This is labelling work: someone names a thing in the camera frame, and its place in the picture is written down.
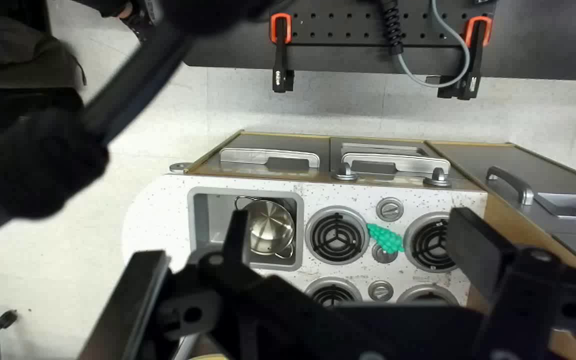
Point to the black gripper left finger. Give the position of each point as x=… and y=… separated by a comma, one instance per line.
x=138, y=301

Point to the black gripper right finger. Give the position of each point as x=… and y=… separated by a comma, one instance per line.
x=489, y=253

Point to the teal blue toy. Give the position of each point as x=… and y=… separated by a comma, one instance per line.
x=385, y=239

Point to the black toy stove burner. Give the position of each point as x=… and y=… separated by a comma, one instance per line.
x=336, y=235
x=332, y=292
x=429, y=242
x=429, y=294

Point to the silver metal pot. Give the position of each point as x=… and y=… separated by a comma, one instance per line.
x=270, y=230

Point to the toy kitchen unit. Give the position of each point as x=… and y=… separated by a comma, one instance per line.
x=341, y=197

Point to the silver oven knob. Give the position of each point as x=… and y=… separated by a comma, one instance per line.
x=440, y=177
x=347, y=174

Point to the grey ice dispenser panel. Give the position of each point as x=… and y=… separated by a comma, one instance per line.
x=564, y=203

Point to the grey stove top knob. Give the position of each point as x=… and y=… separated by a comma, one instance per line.
x=381, y=290
x=389, y=209
x=382, y=255

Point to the grey rod black cap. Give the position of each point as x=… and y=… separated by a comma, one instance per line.
x=2, y=321

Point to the black tripod stand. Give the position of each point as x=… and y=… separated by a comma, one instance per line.
x=40, y=162

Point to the black clamp orange grip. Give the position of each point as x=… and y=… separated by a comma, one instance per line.
x=280, y=46
x=473, y=41

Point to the dark grey fabric bag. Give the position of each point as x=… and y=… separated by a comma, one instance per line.
x=14, y=66

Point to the black perforated table board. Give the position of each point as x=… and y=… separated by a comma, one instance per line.
x=341, y=32

